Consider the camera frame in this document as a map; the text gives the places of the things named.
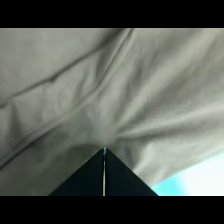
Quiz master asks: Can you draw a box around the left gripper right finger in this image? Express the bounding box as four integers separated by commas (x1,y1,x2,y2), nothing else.
104,147,159,197

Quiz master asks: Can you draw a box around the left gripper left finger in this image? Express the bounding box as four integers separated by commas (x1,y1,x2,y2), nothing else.
49,147,105,197

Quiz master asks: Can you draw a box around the grey shirt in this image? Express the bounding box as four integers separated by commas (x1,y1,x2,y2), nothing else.
0,27,224,197

